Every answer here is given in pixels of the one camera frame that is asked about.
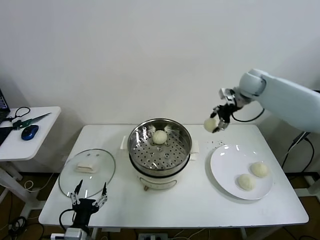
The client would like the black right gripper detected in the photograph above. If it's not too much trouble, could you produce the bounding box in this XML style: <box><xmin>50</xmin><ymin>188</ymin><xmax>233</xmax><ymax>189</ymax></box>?
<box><xmin>209</xmin><ymin>103</ymin><xmax>238</xmax><ymax>134</ymax></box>

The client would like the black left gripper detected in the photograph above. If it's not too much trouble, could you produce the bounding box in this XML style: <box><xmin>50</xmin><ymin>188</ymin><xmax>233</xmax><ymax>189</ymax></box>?
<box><xmin>68</xmin><ymin>178</ymin><xmax>109</xmax><ymax>229</ymax></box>

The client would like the white steamed baozi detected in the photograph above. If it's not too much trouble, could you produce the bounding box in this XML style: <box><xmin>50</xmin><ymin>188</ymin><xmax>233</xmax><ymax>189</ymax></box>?
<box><xmin>237</xmin><ymin>173</ymin><xmax>256</xmax><ymax>192</ymax></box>
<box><xmin>203</xmin><ymin>117</ymin><xmax>219</xmax><ymax>133</ymax></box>
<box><xmin>250</xmin><ymin>161</ymin><xmax>269</xmax><ymax>179</ymax></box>
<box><xmin>152</xmin><ymin>129</ymin><xmax>168</xmax><ymax>145</ymax></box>

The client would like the round glass pot lid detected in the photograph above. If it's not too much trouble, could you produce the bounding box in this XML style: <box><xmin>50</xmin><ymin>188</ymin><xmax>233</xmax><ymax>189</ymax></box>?
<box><xmin>58</xmin><ymin>148</ymin><xmax>116</xmax><ymax>200</ymax></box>

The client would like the stainless steel steamer basket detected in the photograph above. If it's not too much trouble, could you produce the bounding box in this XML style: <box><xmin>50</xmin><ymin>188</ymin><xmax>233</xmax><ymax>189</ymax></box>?
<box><xmin>121</xmin><ymin>118</ymin><xmax>201</xmax><ymax>177</ymax></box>

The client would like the large white plate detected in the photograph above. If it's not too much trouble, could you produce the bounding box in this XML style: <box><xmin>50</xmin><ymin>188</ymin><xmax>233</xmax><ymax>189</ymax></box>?
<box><xmin>209</xmin><ymin>144</ymin><xmax>274</xmax><ymax>201</ymax></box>

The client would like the white electric cooker pot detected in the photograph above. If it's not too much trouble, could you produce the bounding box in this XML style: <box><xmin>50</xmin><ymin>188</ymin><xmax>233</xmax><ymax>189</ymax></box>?
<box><xmin>128</xmin><ymin>149</ymin><xmax>198</xmax><ymax>192</ymax></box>

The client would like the small white side table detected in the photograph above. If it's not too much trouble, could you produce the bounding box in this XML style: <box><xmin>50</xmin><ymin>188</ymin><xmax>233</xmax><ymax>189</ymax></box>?
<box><xmin>0</xmin><ymin>106</ymin><xmax>62</xmax><ymax>218</ymax></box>

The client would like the blue computer mouse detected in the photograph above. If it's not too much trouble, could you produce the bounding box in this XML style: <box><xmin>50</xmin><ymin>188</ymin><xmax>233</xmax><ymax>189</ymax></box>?
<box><xmin>20</xmin><ymin>124</ymin><xmax>40</xmax><ymax>141</ymax></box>

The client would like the green pointed tool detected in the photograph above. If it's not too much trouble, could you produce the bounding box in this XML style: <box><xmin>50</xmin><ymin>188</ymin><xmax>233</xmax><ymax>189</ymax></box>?
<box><xmin>13</xmin><ymin>112</ymin><xmax>53</xmax><ymax>131</ymax></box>

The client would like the black laptop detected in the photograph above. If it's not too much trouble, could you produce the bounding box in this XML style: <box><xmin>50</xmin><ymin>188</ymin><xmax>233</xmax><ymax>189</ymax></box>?
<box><xmin>0</xmin><ymin>88</ymin><xmax>16</xmax><ymax>147</ymax></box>

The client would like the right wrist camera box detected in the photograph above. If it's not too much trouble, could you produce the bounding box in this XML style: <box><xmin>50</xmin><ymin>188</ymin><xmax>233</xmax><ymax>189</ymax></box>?
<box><xmin>218</xmin><ymin>87</ymin><xmax>237</xmax><ymax>106</ymax></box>

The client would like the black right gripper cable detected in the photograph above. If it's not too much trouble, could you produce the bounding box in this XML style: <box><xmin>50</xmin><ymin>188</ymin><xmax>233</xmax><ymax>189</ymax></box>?
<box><xmin>231</xmin><ymin>107</ymin><xmax>266</xmax><ymax>123</ymax></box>

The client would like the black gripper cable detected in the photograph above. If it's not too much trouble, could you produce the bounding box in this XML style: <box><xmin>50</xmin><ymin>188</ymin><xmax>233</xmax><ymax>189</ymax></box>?
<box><xmin>59</xmin><ymin>209</ymin><xmax>76</xmax><ymax>230</ymax></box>
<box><xmin>231</xmin><ymin>107</ymin><xmax>266</xmax><ymax>123</ymax></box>

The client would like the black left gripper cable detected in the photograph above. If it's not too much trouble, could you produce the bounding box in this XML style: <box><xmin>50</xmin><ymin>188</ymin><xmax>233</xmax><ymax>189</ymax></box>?
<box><xmin>59</xmin><ymin>209</ymin><xmax>76</xmax><ymax>230</ymax></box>

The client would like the white coiled floor cable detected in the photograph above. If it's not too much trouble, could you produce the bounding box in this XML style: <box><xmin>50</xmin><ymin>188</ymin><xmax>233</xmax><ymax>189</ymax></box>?
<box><xmin>23</xmin><ymin>172</ymin><xmax>55</xmax><ymax>193</ymax></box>

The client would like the black floor cable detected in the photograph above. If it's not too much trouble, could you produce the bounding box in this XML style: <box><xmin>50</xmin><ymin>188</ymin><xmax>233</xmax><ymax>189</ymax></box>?
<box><xmin>7</xmin><ymin>216</ymin><xmax>29</xmax><ymax>238</ymax></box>

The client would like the black cable with adapter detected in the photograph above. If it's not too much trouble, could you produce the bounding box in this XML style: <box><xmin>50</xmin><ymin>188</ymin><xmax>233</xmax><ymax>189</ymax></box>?
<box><xmin>282</xmin><ymin>131</ymin><xmax>316</xmax><ymax>173</ymax></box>

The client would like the black looped cable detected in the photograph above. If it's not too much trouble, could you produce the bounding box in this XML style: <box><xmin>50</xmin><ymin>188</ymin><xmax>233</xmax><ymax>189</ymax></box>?
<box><xmin>2</xmin><ymin>106</ymin><xmax>31</xmax><ymax>124</ymax></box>

